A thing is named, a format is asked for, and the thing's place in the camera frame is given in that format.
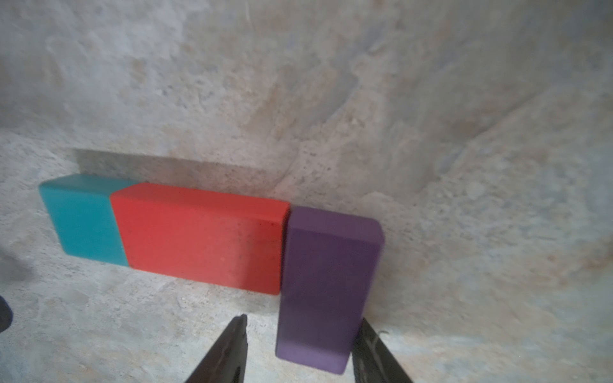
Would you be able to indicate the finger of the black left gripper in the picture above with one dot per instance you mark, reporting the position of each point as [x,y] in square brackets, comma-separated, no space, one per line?
[6,315]

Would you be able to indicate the dark purple block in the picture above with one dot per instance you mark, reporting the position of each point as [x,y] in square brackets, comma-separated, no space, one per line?
[329,265]

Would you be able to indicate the red block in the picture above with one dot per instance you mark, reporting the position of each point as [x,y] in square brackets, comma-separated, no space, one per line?
[212,237]

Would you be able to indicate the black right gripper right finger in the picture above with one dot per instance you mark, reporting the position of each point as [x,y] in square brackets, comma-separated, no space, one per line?
[372,361]

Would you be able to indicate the teal cube block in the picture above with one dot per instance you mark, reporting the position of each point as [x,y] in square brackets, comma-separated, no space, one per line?
[82,214]

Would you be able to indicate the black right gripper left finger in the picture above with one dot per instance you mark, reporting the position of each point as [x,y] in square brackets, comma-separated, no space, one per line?
[226,360]

